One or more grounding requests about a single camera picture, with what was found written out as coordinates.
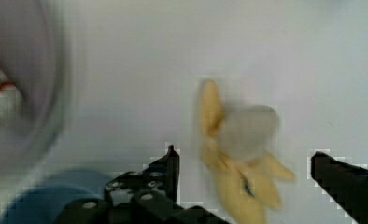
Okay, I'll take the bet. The peeled toy banana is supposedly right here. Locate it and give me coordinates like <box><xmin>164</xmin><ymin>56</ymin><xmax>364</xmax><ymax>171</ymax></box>
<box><xmin>198</xmin><ymin>79</ymin><xmax>295</xmax><ymax>224</ymax></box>

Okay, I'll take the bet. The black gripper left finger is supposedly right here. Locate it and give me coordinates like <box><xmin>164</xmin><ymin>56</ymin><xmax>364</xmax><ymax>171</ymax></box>
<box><xmin>53</xmin><ymin>145</ymin><xmax>229</xmax><ymax>224</ymax></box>

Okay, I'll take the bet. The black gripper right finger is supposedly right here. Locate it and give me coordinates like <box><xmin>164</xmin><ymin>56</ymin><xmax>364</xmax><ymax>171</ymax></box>
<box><xmin>310</xmin><ymin>151</ymin><xmax>368</xmax><ymax>224</ymax></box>

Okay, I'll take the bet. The grey round plate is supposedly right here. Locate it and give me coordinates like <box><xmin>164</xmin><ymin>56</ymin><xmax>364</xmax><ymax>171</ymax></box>
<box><xmin>0</xmin><ymin>0</ymin><xmax>77</xmax><ymax>179</ymax></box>

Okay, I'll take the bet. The blue cup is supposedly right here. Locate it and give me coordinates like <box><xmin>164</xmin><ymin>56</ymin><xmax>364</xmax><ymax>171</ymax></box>
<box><xmin>0</xmin><ymin>169</ymin><xmax>111</xmax><ymax>224</ymax></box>

